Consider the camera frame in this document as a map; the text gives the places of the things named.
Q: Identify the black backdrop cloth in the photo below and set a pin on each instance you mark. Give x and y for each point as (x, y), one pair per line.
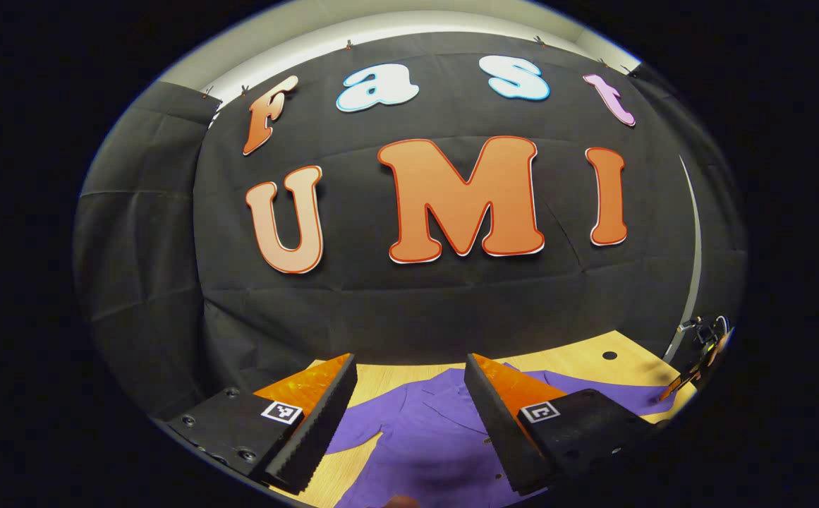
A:
(381, 303)

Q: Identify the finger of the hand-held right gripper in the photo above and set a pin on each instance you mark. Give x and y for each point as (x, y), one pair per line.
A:
(677, 386)

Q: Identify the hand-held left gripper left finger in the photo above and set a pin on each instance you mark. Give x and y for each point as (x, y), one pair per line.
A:
(317, 430)

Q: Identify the purple knit garment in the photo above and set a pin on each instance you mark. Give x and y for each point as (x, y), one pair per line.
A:
(423, 437)

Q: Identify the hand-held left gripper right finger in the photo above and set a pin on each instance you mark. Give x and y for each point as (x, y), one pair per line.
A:
(494, 423)

